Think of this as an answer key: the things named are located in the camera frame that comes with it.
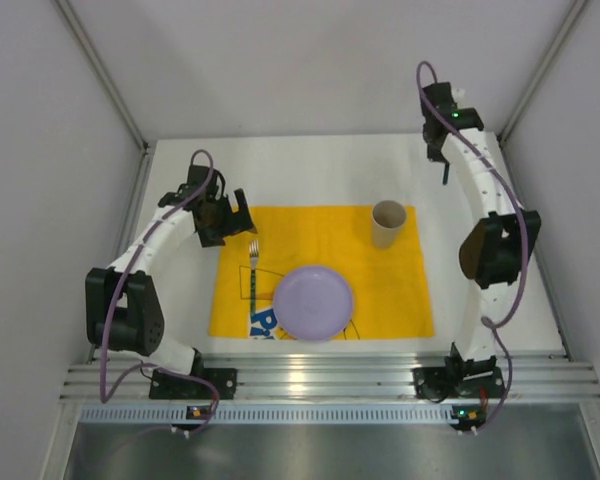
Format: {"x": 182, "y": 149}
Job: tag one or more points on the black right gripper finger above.
{"x": 433, "y": 150}
{"x": 441, "y": 157}

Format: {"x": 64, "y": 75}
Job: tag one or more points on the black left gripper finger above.
{"x": 211, "y": 237}
{"x": 241, "y": 219}

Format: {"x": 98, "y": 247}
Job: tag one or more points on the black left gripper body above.
{"x": 228, "y": 220}

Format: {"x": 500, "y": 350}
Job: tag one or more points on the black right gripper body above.
{"x": 440, "y": 151}

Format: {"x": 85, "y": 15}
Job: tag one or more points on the metal fork teal handle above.
{"x": 253, "y": 258}

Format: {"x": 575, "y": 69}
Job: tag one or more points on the beige paper cup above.
{"x": 388, "y": 219}

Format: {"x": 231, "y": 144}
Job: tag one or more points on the purple plastic plate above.
{"x": 313, "y": 303}

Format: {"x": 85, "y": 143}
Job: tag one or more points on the yellow pikachu cloth placemat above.
{"x": 390, "y": 288}

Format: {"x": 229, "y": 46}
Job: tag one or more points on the metal spoon teal handle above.
{"x": 446, "y": 174}

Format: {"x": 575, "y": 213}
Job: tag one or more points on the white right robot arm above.
{"x": 494, "y": 257}

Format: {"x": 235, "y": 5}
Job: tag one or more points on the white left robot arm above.
{"x": 123, "y": 310}

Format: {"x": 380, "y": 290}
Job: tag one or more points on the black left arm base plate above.
{"x": 219, "y": 383}

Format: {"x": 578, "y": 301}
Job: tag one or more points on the aluminium mounting rail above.
{"x": 269, "y": 370}

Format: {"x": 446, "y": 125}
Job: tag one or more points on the slotted grey cable duct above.
{"x": 274, "y": 414}

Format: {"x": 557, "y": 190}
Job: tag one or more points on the right aluminium frame post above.
{"x": 540, "y": 72}

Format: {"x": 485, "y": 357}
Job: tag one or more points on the aluminium frame post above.
{"x": 540, "y": 72}
{"x": 75, "y": 26}

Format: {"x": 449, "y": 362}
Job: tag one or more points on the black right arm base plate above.
{"x": 436, "y": 384}

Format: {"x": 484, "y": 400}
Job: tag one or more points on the left aluminium frame post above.
{"x": 75, "y": 26}

